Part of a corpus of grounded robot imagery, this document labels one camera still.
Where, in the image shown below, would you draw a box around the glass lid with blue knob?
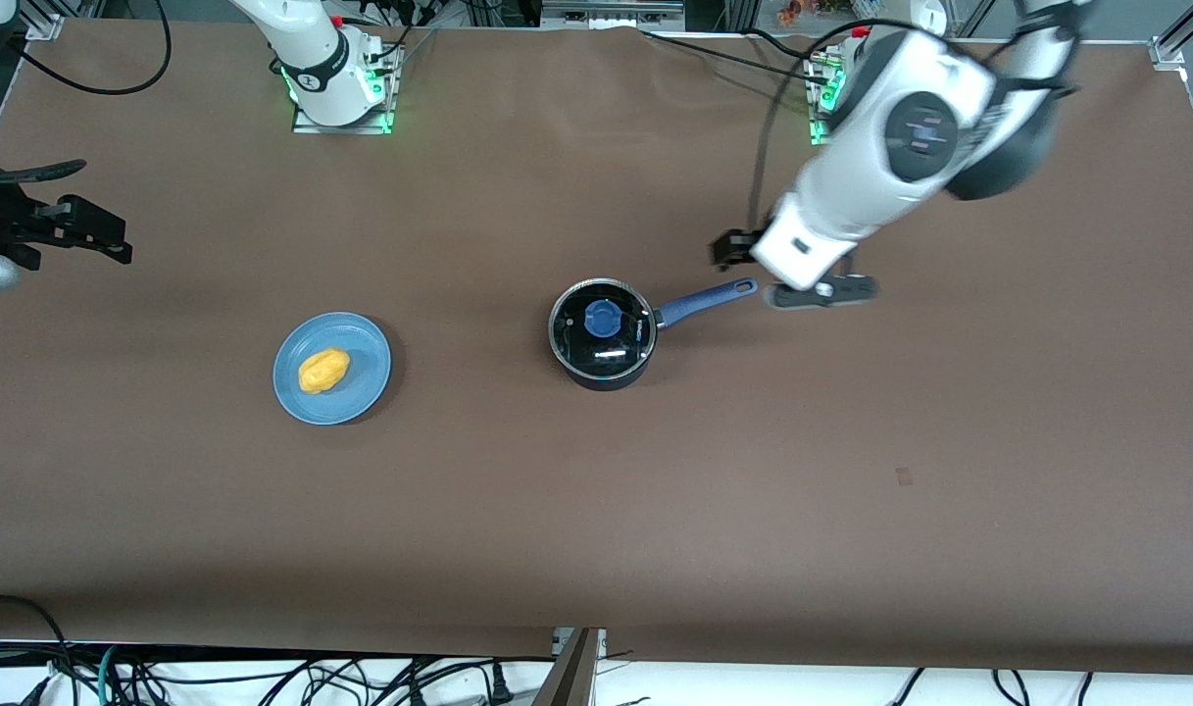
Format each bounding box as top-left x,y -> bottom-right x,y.
549,279 -> 658,379

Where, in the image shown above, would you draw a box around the yellow potato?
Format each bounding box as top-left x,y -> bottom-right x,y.
298,347 -> 352,395

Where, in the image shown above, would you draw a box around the orange colourful items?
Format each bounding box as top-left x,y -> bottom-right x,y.
777,0 -> 857,25

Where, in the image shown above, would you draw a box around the blue round plate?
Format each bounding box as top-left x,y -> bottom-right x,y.
273,312 -> 393,426

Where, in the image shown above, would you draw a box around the brown table cover sheet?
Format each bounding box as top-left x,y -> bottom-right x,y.
0,20 -> 1193,678

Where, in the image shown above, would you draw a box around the black pot with blue handle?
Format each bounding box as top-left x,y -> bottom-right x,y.
549,277 -> 759,391

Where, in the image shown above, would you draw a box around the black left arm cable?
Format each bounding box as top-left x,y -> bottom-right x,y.
748,18 -> 950,236

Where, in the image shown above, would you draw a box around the long black cable on table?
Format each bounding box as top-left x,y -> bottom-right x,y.
640,29 -> 827,79

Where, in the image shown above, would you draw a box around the aluminium corner bracket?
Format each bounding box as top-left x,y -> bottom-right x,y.
23,0 -> 68,40
1150,0 -> 1193,70

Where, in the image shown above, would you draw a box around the short black cable on table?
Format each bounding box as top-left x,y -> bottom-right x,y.
748,27 -> 832,66

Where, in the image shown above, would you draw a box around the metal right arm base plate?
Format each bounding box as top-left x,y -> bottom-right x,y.
292,44 -> 398,135

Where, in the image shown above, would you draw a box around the aluminium rail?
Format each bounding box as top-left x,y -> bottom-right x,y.
540,0 -> 687,32

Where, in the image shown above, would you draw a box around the black base cable bundle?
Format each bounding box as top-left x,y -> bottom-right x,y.
356,0 -> 440,75

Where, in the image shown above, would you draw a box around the thick black cable loop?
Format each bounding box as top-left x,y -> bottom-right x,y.
0,595 -> 79,706

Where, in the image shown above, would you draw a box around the teal cable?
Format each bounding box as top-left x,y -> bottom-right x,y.
96,644 -> 126,706

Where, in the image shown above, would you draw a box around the aluminium post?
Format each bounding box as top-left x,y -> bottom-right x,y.
532,628 -> 607,706

